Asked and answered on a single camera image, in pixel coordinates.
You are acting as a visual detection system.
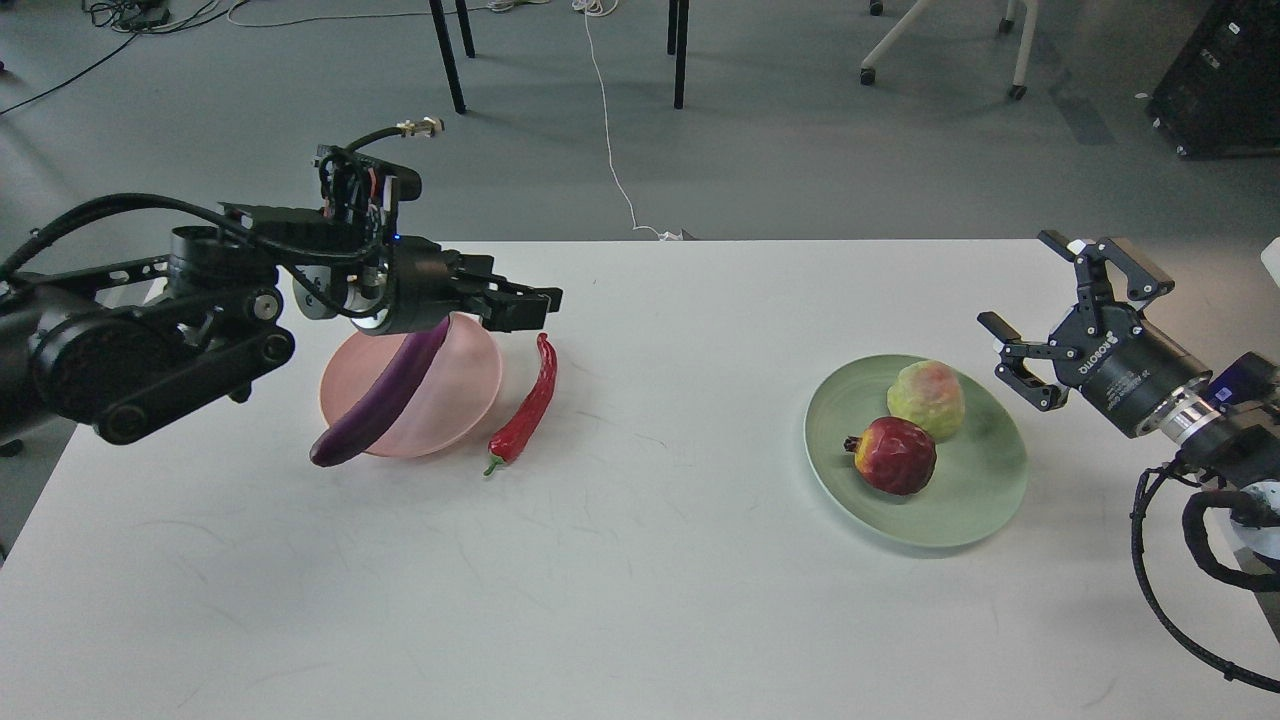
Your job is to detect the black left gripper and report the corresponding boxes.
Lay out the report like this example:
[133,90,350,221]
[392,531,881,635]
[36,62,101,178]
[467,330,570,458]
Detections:
[352,238,563,334]

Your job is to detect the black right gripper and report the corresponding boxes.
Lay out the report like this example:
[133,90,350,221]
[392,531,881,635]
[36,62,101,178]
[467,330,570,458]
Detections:
[977,229,1211,438]

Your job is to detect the white cable on floor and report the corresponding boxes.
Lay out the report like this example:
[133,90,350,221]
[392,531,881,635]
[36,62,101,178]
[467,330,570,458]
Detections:
[571,0,696,243]

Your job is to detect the red pomegranate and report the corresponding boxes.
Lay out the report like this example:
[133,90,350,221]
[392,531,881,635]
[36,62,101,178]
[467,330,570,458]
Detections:
[844,416,937,496]

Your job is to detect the green plate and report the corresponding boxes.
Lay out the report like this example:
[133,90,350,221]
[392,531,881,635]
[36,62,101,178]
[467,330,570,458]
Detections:
[803,354,1028,550]

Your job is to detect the pink plate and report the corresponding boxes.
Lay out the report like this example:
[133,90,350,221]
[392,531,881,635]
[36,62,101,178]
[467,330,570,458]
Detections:
[319,313,503,457]

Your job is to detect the black equipment case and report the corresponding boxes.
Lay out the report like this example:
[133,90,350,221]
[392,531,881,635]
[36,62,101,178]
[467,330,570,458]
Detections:
[1146,1,1279,159]

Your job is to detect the black table leg rear right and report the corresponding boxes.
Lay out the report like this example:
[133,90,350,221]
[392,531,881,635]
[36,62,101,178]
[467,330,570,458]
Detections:
[666,0,678,56]

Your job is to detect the white chair base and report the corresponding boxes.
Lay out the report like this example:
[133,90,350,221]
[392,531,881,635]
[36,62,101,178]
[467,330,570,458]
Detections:
[859,0,1041,102]

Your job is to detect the black cables on floor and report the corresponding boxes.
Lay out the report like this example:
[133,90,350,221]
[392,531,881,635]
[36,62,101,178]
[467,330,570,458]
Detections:
[0,0,251,117]

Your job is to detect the red chili pepper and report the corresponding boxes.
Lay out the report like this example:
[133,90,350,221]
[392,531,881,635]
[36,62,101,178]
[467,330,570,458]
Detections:
[483,332,559,477]

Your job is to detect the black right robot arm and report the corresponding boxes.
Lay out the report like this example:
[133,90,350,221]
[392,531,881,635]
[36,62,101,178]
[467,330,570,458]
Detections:
[978,231,1279,692]

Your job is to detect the purple eggplant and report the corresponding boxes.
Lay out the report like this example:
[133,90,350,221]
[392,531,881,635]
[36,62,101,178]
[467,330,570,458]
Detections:
[308,316,451,468]

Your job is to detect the black table leg rear left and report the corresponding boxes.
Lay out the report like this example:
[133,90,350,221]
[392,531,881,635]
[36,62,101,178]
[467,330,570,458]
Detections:
[454,0,477,59]

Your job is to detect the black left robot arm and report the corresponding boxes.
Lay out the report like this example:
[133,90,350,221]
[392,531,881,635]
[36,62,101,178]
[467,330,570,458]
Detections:
[3,118,563,464]

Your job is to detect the black table leg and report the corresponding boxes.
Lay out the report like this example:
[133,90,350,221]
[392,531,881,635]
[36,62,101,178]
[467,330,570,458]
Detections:
[428,0,467,115]
[666,0,678,56]
[672,0,691,110]
[454,0,477,59]

